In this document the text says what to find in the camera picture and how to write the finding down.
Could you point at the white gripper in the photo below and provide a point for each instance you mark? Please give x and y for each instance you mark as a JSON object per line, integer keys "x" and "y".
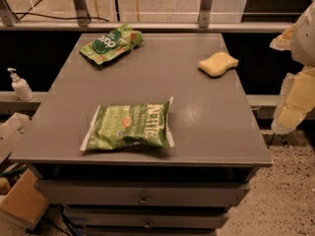
{"x": 305, "y": 39}

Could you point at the white pump lotion bottle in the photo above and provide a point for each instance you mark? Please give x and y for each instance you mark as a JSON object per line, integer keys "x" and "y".
{"x": 20, "y": 86}

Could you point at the metal railing frame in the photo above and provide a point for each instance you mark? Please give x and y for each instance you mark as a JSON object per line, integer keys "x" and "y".
{"x": 152, "y": 15}

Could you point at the middle grey drawer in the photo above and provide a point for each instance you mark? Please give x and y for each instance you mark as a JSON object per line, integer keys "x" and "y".
{"x": 147, "y": 218}

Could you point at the green jalapeno kettle chip bag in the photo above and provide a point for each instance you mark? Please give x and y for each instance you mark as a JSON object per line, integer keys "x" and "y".
{"x": 122, "y": 126}

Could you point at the grey drawer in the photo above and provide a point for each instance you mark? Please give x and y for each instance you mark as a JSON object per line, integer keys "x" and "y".
{"x": 147, "y": 218}
{"x": 152, "y": 194}

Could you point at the yellow sponge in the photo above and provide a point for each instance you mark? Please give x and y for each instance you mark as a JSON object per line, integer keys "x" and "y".
{"x": 218, "y": 64}

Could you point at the white folded cardboard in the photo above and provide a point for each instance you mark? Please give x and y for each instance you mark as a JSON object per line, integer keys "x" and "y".
{"x": 10, "y": 133}

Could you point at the cardboard box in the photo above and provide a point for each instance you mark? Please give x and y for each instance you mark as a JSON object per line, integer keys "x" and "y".
{"x": 24, "y": 204}

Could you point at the top grey drawer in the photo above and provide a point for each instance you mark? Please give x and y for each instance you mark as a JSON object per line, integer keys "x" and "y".
{"x": 152, "y": 194}

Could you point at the green round-logo snack bag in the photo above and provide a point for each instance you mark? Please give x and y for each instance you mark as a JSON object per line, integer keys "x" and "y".
{"x": 112, "y": 44}

